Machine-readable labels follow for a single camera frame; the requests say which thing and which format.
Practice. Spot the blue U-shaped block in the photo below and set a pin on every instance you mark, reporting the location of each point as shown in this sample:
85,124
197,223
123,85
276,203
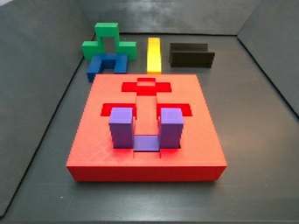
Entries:
105,61

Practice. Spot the purple U-shaped block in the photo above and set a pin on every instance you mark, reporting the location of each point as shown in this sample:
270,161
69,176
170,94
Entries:
147,133

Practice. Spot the yellow long bar block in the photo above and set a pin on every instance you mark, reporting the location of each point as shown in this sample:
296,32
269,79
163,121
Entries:
154,56

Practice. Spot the red slotted base block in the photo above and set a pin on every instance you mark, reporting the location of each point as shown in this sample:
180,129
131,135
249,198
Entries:
97,162

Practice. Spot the green stepped arch block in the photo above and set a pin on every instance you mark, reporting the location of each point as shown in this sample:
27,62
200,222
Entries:
109,30

